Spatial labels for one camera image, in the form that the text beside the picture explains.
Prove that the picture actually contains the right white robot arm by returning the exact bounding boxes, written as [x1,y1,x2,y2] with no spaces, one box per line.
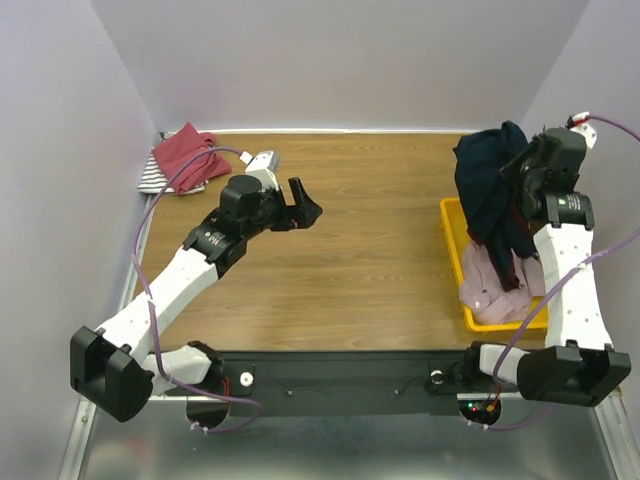
[460,117,631,407]

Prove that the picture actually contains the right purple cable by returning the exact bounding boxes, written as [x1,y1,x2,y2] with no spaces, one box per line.
[467,113,640,432]

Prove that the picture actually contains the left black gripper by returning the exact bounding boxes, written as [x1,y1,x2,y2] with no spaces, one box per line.
[243,179,322,240]

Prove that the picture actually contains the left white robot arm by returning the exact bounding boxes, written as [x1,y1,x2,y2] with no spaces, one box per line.
[70,174,323,422]

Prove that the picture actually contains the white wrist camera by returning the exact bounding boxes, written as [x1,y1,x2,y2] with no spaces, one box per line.
[239,150,280,190]
[565,111,598,150]

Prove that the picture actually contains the red folded tank top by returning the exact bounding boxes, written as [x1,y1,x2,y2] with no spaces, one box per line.
[152,122,232,194]

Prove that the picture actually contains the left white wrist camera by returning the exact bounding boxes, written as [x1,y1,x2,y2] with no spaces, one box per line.
[239,150,280,190]

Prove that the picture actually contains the navy tank top maroon trim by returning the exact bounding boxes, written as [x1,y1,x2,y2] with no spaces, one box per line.
[453,121,536,291]

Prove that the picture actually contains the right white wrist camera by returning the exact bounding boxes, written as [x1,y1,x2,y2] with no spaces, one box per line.
[565,111,598,150]

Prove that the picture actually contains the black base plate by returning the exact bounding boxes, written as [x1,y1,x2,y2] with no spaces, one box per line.
[164,349,521,419]

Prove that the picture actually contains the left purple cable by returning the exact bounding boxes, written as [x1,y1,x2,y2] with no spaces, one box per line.
[130,145,264,435]

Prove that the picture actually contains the yellow plastic bin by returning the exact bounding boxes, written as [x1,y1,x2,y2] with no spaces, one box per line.
[440,198,546,333]

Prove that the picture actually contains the purple cable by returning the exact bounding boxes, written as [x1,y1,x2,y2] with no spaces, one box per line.
[130,145,264,435]
[467,113,640,432]

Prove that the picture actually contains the striped folded tank top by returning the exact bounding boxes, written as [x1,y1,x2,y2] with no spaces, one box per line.
[137,153,208,195]

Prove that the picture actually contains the mauve tank top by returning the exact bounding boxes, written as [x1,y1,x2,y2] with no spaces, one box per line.
[459,241,546,325]

